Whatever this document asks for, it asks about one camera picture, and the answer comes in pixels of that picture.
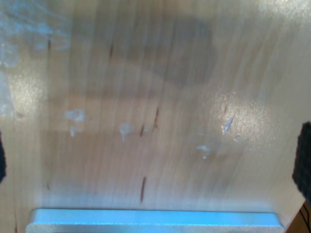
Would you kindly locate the silver aluminium mounting plate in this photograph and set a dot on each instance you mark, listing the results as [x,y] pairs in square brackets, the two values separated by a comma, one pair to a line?
[155,221]

